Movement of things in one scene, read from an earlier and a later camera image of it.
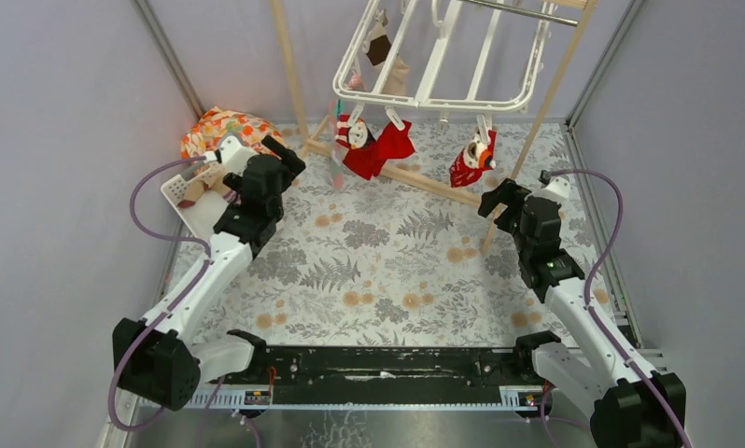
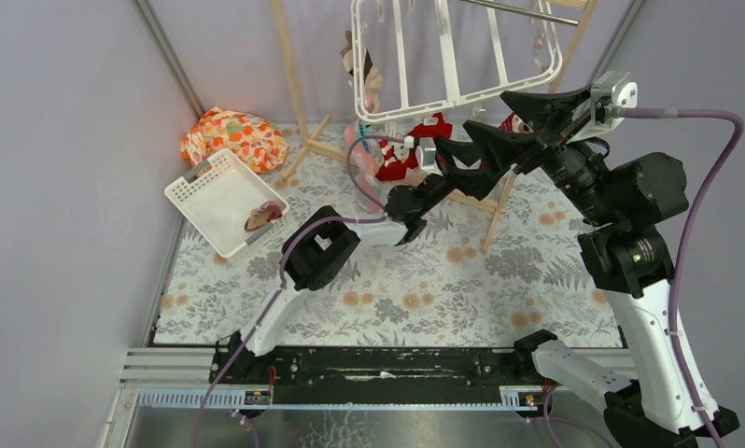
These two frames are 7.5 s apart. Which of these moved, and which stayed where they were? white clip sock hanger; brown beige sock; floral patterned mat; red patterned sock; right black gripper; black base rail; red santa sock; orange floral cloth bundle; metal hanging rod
Moved: right black gripper; brown beige sock; red santa sock; white clip sock hanger; red patterned sock
Stayed: orange floral cloth bundle; floral patterned mat; black base rail; metal hanging rod
